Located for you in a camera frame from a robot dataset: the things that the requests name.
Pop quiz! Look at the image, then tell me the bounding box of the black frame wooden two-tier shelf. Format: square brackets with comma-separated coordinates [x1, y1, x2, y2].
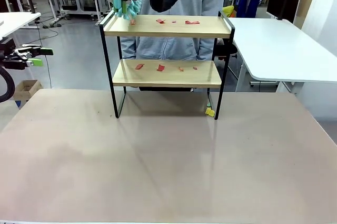
[98, 8, 235, 121]

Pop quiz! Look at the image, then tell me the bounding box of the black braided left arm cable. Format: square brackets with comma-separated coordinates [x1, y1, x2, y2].
[0, 66, 16, 103]

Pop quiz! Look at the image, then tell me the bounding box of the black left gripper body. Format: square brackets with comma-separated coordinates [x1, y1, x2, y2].
[0, 37, 17, 71]

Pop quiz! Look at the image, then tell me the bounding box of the open cardboard box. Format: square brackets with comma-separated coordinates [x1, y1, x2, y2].
[13, 80, 43, 103]

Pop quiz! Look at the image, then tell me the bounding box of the black floor cable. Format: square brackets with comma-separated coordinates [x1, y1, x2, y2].
[33, 20, 59, 89]

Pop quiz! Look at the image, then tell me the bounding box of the person's left forearm grey sleeve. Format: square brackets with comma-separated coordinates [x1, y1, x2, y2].
[196, 38, 215, 61]

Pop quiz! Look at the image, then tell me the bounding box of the brown leaning board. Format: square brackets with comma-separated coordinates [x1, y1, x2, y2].
[300, 0, 320, 29]

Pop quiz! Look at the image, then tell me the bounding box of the black office chair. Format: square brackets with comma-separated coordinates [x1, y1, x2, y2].
[213, 38, 238, 63]

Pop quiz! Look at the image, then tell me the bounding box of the white side desk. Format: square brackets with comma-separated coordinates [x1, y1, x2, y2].
[0, 12, 42, 39]

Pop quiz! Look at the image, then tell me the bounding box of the black monitor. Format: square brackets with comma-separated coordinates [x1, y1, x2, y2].
[266, 0, 302, 24]

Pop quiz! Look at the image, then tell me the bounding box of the yellow-green background object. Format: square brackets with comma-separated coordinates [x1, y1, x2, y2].
[223, 5, 236, 18]

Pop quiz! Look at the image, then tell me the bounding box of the person's right forearm grey sleeve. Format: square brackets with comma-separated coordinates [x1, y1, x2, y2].
[120, 36, 139, 60]

